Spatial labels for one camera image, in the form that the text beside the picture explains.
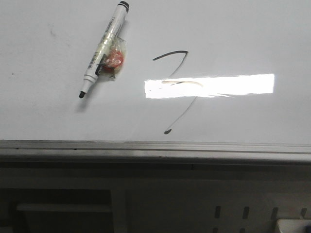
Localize grey perforated marker tray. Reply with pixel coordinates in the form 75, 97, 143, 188
0, 164, 311, 233

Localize white box with blue print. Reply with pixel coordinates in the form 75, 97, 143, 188
275, 219, 311, 233

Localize white whiteboard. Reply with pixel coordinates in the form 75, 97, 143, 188
0, 0, 311, 164

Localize white black whiteboard marker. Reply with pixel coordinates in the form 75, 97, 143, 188
79, 1, 129, 99

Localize red magnet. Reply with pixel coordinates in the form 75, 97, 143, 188
95, 36, 126, 81

